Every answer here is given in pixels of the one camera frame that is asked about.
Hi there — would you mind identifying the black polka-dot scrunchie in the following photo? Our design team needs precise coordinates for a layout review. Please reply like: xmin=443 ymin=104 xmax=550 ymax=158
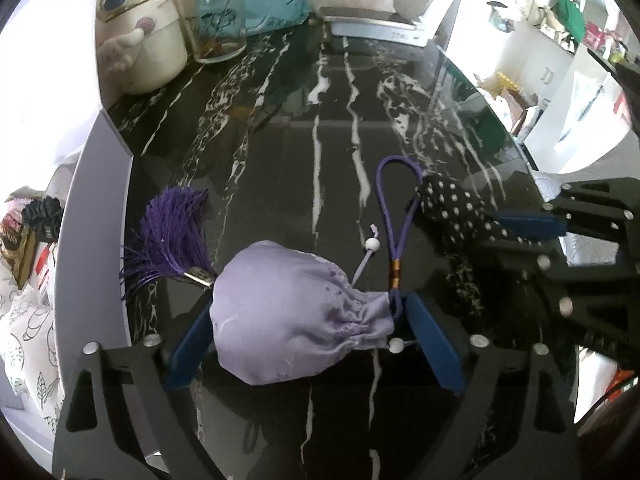
xmin=416 ymin=174 xmax=524 ymax=254

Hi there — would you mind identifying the lavender drawstring pouch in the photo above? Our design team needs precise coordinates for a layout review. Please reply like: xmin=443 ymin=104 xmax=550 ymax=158
xmin=208 ymin=154 xmax=426 ymax=387

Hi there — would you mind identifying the red white snack packet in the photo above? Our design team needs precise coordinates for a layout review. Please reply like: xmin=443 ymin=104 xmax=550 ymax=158
xmin=32 ymin=243 xmax=58 ymax=307

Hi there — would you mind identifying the purple tassel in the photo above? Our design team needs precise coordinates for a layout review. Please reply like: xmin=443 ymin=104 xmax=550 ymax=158
xmin=119 ymin=186 xmax=216 ymax=300

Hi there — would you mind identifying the white leaf-print packet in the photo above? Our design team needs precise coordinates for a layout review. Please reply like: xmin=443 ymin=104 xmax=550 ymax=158
xmin=1 ymin=264 xmax=64 ymax=434

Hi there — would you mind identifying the green snack bag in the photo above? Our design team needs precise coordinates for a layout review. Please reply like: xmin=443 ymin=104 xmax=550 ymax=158
xmin=1 ymin=188 xmax=36 ymax=289

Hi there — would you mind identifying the lavender gift box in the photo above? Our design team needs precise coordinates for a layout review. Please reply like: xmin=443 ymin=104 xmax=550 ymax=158
xmin=0 ymin=109 xmax=136 ymax=466

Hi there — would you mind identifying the white flat device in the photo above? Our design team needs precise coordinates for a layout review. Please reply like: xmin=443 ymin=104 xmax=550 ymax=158
xmin=330 ymin=18 xmax=433 ymax=48

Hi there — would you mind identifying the cream thermos jug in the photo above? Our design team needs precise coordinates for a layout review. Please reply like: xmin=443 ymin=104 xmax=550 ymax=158
xmin=96 ymin=0 xmax=188 ymax=96

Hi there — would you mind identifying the glass mug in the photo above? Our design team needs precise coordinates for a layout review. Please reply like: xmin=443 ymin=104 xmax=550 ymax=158
xmin=176 ymin=0 xmax=246 ymax=64

